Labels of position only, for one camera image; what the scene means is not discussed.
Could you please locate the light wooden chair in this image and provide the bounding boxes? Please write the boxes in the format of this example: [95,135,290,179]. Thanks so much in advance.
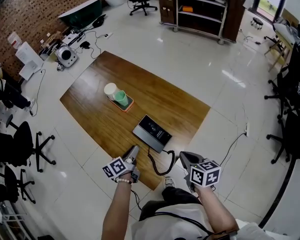
[263,23,300,73]

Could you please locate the small black wheeled stool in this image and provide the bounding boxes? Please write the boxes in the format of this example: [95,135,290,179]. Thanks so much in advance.
[250,16,264,30]

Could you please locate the person's white shoe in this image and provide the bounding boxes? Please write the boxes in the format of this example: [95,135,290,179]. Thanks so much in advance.
[163,176,177,190]

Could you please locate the white water dispenser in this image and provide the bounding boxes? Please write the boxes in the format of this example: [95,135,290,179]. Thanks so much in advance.
[7,31,45,81]

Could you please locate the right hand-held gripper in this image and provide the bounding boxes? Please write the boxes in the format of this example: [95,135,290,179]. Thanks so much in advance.
[179,150,222,194]

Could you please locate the green cup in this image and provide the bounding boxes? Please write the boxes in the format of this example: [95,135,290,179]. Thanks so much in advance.
[112,89,129,108]

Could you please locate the person's left forearm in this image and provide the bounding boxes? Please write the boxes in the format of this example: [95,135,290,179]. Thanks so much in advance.
[101,180,134,240]

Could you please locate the dark wooden shelf cabinet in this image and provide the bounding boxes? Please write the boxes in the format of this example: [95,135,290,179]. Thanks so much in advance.
[157,0,247,45]

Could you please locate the black floor cable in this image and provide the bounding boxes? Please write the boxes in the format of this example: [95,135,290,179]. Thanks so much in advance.
[219,132,248,167]

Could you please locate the black body cable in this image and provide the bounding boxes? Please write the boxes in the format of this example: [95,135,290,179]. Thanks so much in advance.
[154,210,217,236]

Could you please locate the round grey appliance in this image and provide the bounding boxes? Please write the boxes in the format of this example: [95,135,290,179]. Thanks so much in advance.
[54,44,79,68]

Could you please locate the black office chair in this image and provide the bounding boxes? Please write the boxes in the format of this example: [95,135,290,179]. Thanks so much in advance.
[0,120,57,174]
[125,0,159,17]
[0,164,37,205]
[263,41,300,120]
[265,110,300,165]

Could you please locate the dark green tub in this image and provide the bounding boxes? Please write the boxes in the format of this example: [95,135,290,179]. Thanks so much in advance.
[57,0,103,30]

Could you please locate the person's white shirt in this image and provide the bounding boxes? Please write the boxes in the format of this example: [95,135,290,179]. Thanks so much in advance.
[130,203,277,240]

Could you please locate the orange tray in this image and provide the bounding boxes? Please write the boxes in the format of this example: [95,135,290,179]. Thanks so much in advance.
[106,93,135,113]

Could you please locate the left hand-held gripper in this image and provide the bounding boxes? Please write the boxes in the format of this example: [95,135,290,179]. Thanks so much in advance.
[102,144,141,185]

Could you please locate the white beaded bracelet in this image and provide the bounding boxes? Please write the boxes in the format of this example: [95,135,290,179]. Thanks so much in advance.
[115,177,133,185]

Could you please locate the person's black trousers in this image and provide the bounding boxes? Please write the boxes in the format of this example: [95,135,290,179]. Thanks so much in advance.
[138,186,204,222]

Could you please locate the person's right forearm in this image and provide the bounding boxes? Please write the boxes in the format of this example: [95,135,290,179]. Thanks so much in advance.
[195,184,240,236]

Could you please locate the white cup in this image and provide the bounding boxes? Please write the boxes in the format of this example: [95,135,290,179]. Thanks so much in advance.
[103,82,120,101]

